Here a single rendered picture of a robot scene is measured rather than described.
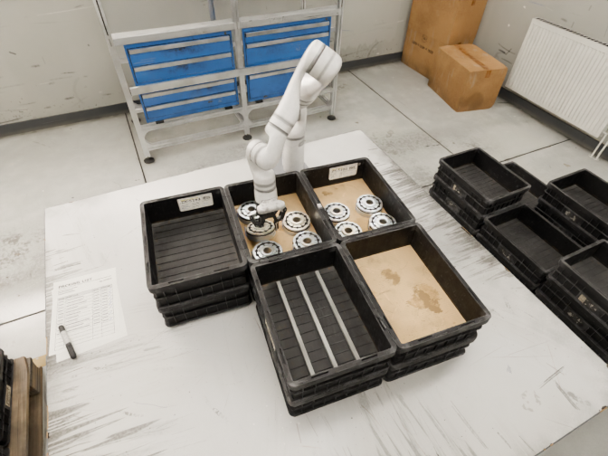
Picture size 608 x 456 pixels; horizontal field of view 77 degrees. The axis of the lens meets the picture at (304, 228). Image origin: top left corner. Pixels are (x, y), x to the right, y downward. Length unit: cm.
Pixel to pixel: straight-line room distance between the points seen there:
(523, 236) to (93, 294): 205
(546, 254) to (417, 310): 118
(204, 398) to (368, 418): 48
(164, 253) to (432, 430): 100
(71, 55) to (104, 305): 270
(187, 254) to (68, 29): 272
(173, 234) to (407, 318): 86
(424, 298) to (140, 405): 91
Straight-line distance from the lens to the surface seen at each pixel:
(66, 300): 159
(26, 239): 303
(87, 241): 176
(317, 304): 122
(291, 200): 153
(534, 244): 234
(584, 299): 202
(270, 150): 113
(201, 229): 146
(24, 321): 258
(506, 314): 154
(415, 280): 133
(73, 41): 384
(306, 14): 322
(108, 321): 147
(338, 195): 156
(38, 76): 395
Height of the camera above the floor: 185
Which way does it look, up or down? 46 degrees down
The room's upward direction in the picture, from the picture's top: 2 degrees clockwise
